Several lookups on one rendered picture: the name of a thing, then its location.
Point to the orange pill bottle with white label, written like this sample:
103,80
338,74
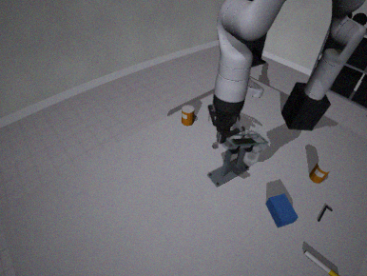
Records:
320,171

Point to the orange pill bottle with white cap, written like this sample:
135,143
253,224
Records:
187,115

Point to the blue block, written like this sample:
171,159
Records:
281,210

